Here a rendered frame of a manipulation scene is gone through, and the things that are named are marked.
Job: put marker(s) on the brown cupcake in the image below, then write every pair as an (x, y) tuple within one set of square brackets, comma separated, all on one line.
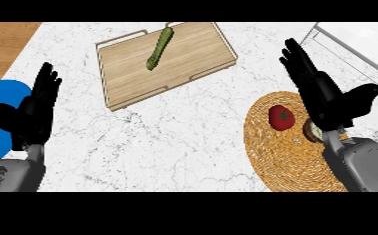
[(312, 131)]

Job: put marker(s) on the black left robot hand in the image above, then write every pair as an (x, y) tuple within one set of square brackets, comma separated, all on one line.
[(37, 109)]

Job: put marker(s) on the red tomato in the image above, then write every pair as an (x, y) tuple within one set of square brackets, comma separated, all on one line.
[(281, 117)]

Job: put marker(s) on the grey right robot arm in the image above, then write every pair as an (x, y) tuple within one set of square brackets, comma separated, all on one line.
[(351, 162)]

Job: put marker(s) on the green cucumber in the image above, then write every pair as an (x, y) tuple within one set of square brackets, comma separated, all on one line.
[(159, 48)]

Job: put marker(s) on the blue round object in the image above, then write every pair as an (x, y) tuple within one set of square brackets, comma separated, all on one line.
[(9, 105)]

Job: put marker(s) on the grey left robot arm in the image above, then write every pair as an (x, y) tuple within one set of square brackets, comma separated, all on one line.
[(19, 170)]

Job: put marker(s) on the woven round placemat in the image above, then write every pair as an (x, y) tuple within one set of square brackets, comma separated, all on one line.
[(289, 145)]

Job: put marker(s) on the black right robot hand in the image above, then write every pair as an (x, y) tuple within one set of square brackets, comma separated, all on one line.
[(319, 92)]

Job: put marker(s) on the wooden tiered shelf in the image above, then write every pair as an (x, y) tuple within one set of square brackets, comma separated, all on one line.
[(162, 64)]

